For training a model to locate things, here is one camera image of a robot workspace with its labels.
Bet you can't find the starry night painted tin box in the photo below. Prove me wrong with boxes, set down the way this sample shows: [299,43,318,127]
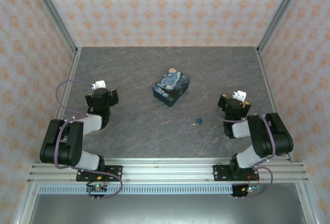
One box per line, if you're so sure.
[152,67,191,108]

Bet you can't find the grey metal lower panel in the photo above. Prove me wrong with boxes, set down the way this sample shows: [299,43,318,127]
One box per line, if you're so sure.
[27,192,309,224]

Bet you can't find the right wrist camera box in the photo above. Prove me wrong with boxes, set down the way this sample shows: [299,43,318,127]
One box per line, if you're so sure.
[232,90,247,101]

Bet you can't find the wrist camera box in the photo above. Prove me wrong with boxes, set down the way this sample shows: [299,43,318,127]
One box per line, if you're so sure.
[90,80,107,90]
[232,90,247,101]

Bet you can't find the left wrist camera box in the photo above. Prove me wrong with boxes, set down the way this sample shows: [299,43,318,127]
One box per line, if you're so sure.
[90,80,107,90]

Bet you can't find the aluminium table side rail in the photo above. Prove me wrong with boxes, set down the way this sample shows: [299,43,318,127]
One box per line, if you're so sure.
[256,47,294,163]
[40,47,83,163]

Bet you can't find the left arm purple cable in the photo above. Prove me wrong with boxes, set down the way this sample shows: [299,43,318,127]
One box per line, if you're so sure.
[54,79,103,170]

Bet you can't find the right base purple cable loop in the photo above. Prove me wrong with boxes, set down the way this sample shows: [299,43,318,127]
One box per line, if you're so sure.
[233,166,274,199]

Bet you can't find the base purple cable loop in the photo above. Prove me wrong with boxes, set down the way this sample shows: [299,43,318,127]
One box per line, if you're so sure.
[233,166,274,199]
[86,168,123,201]

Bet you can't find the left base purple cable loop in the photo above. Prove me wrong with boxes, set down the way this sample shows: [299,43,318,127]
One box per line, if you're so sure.
[86,168,123,201]

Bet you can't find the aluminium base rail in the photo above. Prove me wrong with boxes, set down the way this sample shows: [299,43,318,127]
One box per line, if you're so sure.
[27,156,310,184]

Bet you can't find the aluminium corner post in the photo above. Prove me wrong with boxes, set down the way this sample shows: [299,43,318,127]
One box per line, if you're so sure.
[27,0,78,55]
[256,0,308,54]

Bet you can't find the grey slotted cable duct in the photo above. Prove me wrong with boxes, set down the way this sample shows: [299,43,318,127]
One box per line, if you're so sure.
[38,185,234,195]

